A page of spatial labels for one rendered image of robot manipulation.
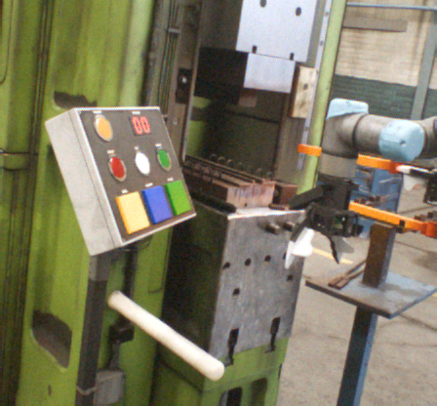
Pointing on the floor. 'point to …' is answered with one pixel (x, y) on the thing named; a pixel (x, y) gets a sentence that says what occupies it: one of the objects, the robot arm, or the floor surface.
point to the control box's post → (93, 326)
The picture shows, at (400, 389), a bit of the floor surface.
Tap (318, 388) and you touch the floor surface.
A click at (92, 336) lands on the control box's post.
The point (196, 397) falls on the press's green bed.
